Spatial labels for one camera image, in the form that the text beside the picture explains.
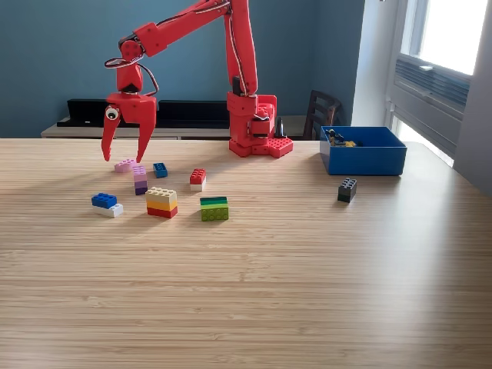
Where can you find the green brick stack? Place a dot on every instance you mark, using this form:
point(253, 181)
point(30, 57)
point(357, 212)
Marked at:
point(214, 211)

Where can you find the grey radiator unit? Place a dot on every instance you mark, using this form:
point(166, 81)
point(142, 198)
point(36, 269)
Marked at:
point(426, 100)

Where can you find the dark wooden chair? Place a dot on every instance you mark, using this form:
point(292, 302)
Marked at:
point(319, 111)

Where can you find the yellow toy digger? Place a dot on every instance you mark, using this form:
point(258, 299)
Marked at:
point(338, 141)

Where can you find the tan yellow red brick stack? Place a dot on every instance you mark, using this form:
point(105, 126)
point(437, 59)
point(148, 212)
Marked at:
point(161, 203)

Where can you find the bright window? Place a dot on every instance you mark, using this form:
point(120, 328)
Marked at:
point(449, 30)

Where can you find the black brick stack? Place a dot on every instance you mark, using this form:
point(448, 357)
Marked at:
point(347, 191)

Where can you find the pink purple brick stack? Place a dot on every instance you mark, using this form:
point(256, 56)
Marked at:
point(140, 182)

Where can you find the red and white brick stack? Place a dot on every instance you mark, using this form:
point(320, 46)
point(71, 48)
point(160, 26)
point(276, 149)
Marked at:
point(197, 177)

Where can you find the blue and white brick stack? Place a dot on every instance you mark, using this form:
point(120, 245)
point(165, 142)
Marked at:
point(105, 203)

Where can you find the blue plastic bin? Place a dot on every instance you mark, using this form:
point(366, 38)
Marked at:
point(365, 161)

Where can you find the small blue brick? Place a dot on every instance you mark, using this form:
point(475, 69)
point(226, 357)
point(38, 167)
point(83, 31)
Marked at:
point(160, 170)

